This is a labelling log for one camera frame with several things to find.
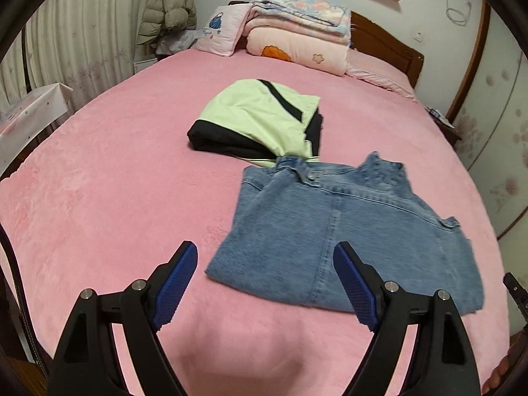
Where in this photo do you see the pink pillow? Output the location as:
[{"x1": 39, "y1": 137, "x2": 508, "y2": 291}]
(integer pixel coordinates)
[{"x1": 346, "y1": 49, "x2": 416, "y2": 101}]

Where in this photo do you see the white floral curtain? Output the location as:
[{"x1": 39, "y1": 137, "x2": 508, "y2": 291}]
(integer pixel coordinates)
[{"x1": 1, "y1": 0, "x2": 146, "y2": 111}]

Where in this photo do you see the person's right hand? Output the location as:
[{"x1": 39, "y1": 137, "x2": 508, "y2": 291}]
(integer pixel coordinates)
[{"x1": 481, "y1": 345, "x2": 517, "y2": 395}]

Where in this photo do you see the black cable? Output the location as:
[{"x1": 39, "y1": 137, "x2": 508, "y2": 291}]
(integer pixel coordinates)
[{"x1": 0, "y1": 223, "x2": 53, "y2": 384}]

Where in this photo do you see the pink folded quilt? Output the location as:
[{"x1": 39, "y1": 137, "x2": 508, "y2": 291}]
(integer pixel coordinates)
[{"x1": 243, "y1": 17, "x2": 351, "y2": 76}]

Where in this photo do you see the dark wooden nightstand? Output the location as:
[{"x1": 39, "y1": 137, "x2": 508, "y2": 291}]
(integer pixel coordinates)
[{"x1": 426, "y1": 106, "x2": 462, "y2": 147}]

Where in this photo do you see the olive puffer jacket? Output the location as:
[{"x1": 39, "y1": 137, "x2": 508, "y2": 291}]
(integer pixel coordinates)
[{"x1": 136, "y1": 0, "x2": 197, "y2": 46}]

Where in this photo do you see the blue denim jacket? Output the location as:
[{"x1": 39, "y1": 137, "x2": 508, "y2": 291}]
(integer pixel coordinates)
[{"x1": 206, "y1": 153, "x2": 484, "y2": 314}]

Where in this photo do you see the white cartoon cushion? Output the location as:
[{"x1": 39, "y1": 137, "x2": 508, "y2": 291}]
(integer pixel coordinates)
[{"x1": 193, "y1": 4, "x2": 252, "y2": 57}]

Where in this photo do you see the floral sliding wardrobe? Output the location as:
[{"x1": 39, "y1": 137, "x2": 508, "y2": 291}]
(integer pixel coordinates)
[{"x1": 445, "y1": 0, "x2": 528, "y2": 339}]

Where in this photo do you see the wooden headboard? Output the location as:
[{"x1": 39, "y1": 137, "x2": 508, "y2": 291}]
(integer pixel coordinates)
[{"x1": 230, "y1": 1, "x2": 423, "y2": 87}]

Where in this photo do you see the white paper bag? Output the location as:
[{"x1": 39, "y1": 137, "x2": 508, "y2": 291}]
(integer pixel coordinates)
[{"x1": 0, "y1": 83, "x2": 73, "y2": 174}]

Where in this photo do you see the green and black folded garment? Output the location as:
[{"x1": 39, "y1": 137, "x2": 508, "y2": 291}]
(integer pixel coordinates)
[{"x1": 187, "y1": 79, "x2": 323, "y2": 166}]

